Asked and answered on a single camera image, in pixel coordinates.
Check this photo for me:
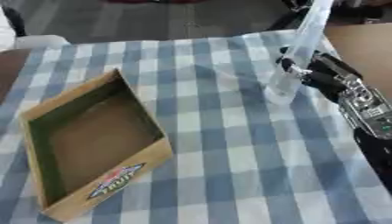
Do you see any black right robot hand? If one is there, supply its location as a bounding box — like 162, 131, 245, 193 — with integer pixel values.
276, 45, 365, 103

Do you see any clear plastic bottle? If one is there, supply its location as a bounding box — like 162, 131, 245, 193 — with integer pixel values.
263, 0, 337, 106

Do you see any tan cardboard box green inside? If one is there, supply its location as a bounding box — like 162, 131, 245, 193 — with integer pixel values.
18, 68, 175, 223

